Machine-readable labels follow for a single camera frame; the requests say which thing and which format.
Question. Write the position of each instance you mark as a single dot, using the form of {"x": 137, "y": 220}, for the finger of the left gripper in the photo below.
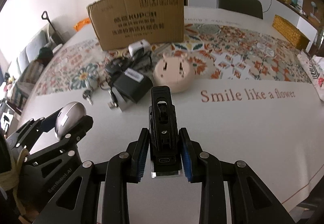
{"x": 28, "y": 134}
{"x": 77, "y": 133}

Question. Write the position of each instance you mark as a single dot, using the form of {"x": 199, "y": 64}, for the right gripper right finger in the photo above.
{"x": 229, "y": 191}

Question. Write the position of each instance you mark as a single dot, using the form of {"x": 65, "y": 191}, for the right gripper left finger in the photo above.
{"x": 102, "y": 186}

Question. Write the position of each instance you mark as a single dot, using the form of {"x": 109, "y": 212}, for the silver oval mouse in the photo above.
{"x": 68, "y": 117}

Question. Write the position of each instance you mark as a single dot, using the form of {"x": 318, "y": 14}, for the black power adapter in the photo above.
{"x": 133, "y": 85}

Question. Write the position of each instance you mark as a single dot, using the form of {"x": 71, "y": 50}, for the black rectangular device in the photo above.
{"x": 165, "y": 150}

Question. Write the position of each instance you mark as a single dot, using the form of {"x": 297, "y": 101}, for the pink round deer toy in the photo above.
{"x": 176, "y": 72}

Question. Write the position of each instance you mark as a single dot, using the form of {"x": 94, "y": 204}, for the grey sofa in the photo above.
{"x": 29, "y": 53}

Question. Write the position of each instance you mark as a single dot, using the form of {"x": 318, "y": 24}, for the black round plug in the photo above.
{"x": 116, "y": 66}

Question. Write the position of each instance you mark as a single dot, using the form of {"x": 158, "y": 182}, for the white cube charger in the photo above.
{"x": 141, "y": 45}

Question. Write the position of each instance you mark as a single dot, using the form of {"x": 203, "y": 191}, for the white patterned bag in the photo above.
{"x": 313, "y": 70}

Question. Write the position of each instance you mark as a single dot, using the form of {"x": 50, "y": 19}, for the patterned floral table mat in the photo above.
{"x": 214, "y": 51}

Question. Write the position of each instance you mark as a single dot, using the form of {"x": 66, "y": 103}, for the brown cardboard box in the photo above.
{"x": 119, "y": 23}

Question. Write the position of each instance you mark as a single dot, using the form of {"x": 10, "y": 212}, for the woven yellow basket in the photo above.
{"x": 290, "y": 32}

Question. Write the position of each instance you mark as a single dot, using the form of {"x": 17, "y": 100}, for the black dining chair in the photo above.
{"x": 247, "y": 7}

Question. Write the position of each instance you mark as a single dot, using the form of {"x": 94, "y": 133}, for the vacuum cleaner handle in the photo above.
{"x": 54, "y": 35}

